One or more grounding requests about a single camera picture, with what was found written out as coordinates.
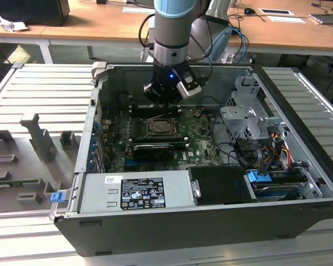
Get crumpled white paper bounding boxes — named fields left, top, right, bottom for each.
left=0, top=15, right=29, bottom=33

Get black graphics card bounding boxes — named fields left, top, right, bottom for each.
left=132, top=142, right=175, bottom=162

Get wooden desk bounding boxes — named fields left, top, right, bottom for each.
left=0, top=0, right=333, bottom=58

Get white paper sheet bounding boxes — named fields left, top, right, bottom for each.
left=267, top=16, right=306, bottom=24

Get grey parts rack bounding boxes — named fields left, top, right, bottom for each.
left=0, top=112, right=83, bottom=214

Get metal socket cover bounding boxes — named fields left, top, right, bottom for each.
left=146, top=117, right=181, bottom=136

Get CPU socket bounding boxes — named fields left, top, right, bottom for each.
left=145, top=116, right=184, bottom=139

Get black plastic shroud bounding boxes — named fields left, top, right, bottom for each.
left=188, top=166, right=258, bottom=206

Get black RAM slots bank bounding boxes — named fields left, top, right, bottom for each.
left=132, top=135, right=189, bottom=145
left=130, top=104, right=183, bottom=119

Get yellow and red wires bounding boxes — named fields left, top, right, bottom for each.
left=262, top=146, right=291, bottom=170

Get pale blue teach pendant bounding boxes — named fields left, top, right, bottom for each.
left=208, top=27, right=234, bottom=62

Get green motherboard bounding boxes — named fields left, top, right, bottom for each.
left=101, top=106, right=225, bottom=171

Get silver metal drive cage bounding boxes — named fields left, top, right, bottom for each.
left=218, top=76, right=284, bottom=145

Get black open PC case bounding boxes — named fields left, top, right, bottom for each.
left=49, top=61, right=333, bottom=257

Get grey power supply unit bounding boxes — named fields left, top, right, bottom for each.
left=79, top=170, right=197, bottom=214

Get grey case handle latch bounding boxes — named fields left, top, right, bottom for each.
left=90, top=61, right=109, bottom=81

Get black box on desk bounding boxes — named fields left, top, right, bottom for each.
left=0, top=0, right=71, bottom=27

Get blue disk carrier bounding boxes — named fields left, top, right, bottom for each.
left=246, top=170, right=271, bottom=183

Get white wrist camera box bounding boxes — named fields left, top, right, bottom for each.
left=176, top=70, right=203, bottom=100

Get blue cable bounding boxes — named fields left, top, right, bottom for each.
left=232, top=27, right=250, bottom=64

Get green RAM stick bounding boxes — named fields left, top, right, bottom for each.
left=0, top=180, right=40, bottom=187

